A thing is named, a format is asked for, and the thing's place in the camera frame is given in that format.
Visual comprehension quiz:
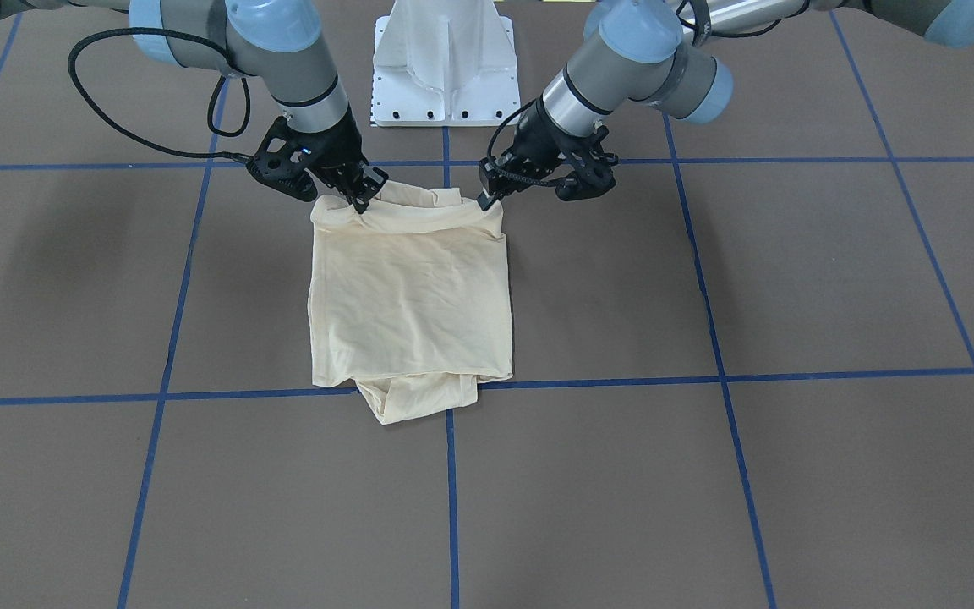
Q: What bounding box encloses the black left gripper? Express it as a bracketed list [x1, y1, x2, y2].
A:
[477, 101, 619, 211]

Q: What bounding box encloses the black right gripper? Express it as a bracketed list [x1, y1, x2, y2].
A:
[246, 114, 389, 215]

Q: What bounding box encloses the cream long-sleeve printed shirt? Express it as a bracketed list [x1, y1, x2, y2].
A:
[308, 180, 514, 425]

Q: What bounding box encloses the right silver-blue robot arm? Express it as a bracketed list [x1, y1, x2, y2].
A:
[128, 1, 389, 213]

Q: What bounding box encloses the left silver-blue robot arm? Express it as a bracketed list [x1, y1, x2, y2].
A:
[477, 1, 843, 211]

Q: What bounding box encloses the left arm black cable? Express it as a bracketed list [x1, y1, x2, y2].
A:
[485, 97, 581, 189]

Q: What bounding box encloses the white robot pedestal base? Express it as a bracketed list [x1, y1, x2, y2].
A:
[370, 1, 521, 128]

